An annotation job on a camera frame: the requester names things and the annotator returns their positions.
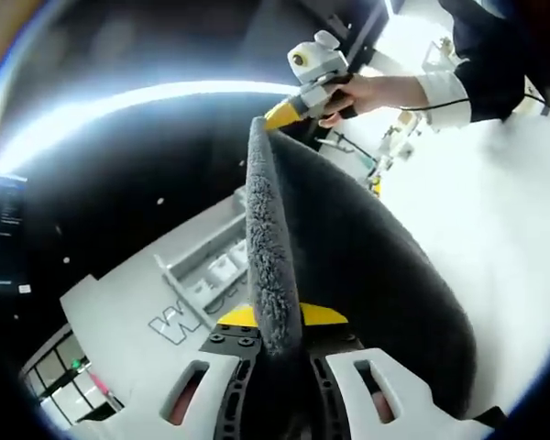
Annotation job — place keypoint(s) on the hanging black monitor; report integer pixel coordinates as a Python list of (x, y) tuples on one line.
[(2, 229)]

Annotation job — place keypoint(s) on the glass partition wall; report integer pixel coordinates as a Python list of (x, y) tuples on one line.
[(69, 380)]

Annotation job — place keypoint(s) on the long ceiling light strip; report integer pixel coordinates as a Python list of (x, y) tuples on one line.
[(133, 110)]

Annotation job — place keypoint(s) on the person's right hand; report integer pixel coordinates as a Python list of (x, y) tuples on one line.
[(376, 94)]

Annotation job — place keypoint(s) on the grey metal shelf rack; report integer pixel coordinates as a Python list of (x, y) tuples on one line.
[(211, 261)]

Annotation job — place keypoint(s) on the pink hanging tag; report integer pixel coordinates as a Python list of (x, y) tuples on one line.
[(98, 382)]

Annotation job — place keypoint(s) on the grey towel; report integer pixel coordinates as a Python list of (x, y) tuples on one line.
[(348, 256)]

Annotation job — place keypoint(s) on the rows of white storage bins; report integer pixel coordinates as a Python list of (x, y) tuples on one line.
[(222, 272)]

